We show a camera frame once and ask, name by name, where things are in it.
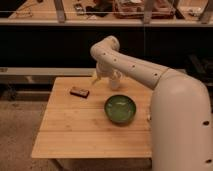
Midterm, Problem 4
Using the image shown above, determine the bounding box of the red tray on shelf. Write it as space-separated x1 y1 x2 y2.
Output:
113 0 175 18

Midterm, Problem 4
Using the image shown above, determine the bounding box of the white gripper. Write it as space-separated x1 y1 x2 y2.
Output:
92 63 122 84

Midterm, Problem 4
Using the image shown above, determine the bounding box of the brown chocolate bar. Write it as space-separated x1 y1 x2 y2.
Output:
70 87 89 98

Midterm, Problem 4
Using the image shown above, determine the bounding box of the green bowl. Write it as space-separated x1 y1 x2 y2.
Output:
104 94 136 124

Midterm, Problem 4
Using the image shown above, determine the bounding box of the light wooden table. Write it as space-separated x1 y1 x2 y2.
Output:
31 77 152 159

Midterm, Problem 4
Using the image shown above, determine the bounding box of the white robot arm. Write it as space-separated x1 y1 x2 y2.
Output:
90 36 213 171

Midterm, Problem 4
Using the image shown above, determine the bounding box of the black device on shelf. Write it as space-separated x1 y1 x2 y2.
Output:
73 3 85 15

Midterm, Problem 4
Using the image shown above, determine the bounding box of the white paper cup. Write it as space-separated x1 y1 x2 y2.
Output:
109 75 120 90

